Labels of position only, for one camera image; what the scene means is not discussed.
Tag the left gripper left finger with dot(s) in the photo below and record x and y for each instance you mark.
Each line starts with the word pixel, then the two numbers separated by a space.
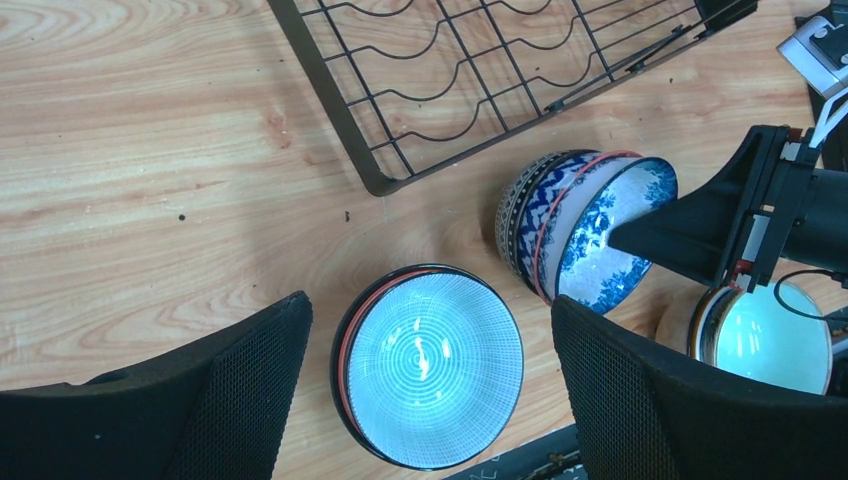
pixel 215 408

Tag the celadon bowl black rim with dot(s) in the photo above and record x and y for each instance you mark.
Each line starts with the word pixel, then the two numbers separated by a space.
pixel 435 370

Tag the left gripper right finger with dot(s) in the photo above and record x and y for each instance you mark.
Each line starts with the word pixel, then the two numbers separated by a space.
pixel 644 411

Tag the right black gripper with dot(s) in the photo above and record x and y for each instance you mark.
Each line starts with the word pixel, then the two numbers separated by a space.
pixel 770 201

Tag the celadon bowl brown rim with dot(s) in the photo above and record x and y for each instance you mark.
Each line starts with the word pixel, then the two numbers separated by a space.
pixel 781 342

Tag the red rimmed bowl under celadon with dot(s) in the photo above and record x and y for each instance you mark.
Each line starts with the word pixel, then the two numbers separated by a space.
pixel 343 337

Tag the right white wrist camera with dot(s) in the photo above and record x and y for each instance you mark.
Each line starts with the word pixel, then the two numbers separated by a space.
pixel 817 50

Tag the patterned bowl under floral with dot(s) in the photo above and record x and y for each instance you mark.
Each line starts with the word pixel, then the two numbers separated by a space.
pixel 526 199

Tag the blue floral bowl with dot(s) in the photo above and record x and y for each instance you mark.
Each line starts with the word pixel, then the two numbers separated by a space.
pixel 567 221

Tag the black wire dish rack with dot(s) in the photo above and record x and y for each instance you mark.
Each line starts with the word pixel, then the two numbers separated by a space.
pixel 413 87

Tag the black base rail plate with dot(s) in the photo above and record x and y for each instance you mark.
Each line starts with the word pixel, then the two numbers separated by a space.
pixel 553 456

